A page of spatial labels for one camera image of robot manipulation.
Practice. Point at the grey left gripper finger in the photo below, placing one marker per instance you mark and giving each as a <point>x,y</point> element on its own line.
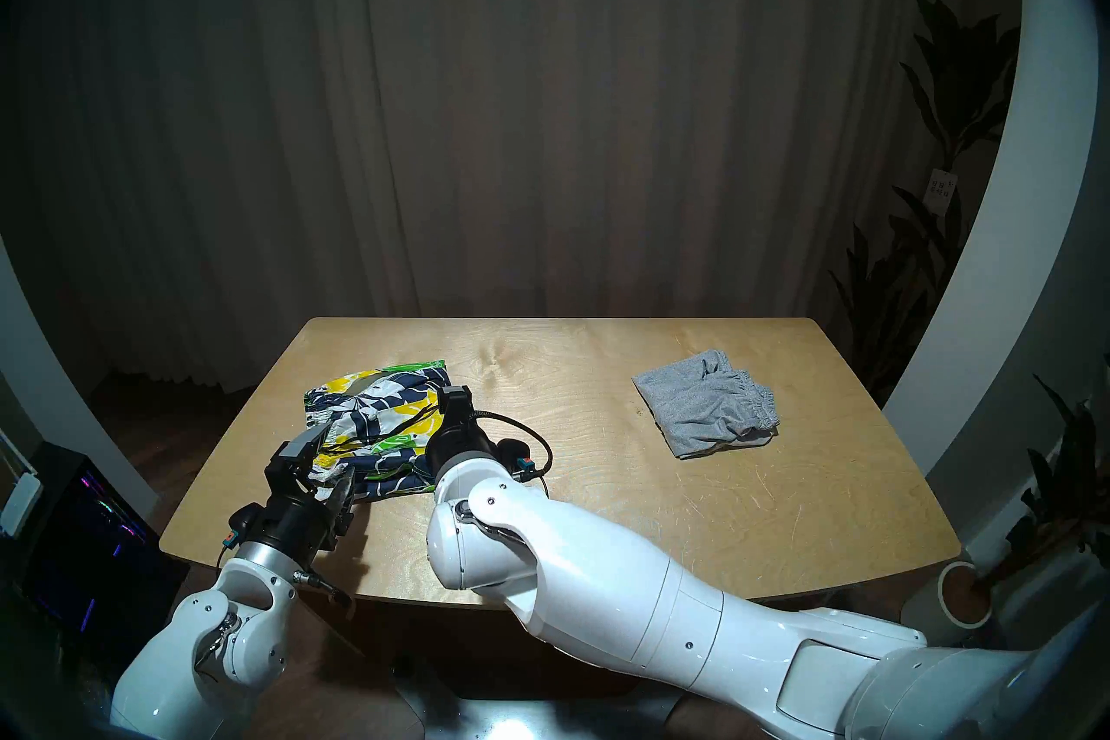
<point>340,494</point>
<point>305,442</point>

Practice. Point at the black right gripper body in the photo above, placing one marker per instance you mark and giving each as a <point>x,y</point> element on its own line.
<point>458,435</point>

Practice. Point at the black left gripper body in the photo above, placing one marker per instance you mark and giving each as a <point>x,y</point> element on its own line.
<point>295,517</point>

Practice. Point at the navy green floral shorts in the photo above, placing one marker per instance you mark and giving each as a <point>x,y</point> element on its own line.
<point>381,417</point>

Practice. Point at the grey jersey shorts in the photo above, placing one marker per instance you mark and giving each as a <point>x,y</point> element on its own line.
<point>707,404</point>

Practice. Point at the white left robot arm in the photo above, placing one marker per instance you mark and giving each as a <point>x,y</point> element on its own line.
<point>217,643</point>

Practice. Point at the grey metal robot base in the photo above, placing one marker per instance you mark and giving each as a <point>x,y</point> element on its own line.
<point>538,712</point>

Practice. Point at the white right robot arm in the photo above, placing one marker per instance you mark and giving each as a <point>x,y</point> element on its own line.
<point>694,608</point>

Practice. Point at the black computer tower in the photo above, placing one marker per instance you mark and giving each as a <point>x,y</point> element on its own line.
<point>95,556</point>

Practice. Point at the white router box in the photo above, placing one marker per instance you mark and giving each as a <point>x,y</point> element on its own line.
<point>19,504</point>

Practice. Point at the beige pleated curtain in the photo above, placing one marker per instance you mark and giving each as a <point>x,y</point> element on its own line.
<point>520,97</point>

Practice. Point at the white cylindrical plant pot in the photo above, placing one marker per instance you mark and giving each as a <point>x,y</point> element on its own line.
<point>932,617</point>

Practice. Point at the white paper plant tag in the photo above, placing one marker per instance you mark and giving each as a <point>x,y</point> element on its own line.
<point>941,189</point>

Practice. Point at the tall dark leafy plant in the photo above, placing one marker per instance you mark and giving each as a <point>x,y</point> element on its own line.
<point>945,88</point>

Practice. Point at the small dark leafy plant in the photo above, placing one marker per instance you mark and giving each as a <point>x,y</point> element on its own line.
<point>1067,478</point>

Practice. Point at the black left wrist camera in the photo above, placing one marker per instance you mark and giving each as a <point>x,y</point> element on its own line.
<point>241,526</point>

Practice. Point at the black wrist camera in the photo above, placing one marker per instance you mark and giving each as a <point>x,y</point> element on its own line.
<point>513,456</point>
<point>241,526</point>

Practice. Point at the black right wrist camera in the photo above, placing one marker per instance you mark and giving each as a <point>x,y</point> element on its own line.
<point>513,456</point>

